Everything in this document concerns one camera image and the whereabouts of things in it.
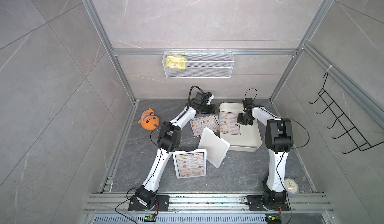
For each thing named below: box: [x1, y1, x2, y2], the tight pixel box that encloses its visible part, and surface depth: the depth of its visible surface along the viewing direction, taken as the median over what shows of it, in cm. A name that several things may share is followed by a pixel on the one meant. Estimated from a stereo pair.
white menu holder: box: [173, 149, 208, 179], surface depth 76 cm
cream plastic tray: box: [219, 102, 262, 152], surface depth 102 cm
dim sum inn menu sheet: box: [175, 152, 205, 178], surface depth 76 cm
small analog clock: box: [284, 178, 300, 197], surface depth 77 cm
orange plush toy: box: [138, 108, 160, 131], surface depth 100 cm
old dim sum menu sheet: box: [189, 115, 220, 138], surface depth 109 cm
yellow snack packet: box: [165, 54, 187, 70], surface depth 89 cm
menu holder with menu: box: [198, 127, 231, 169], surface depth 80 cm
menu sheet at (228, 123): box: [220, 111, 241, 136], surface depth 106 cm
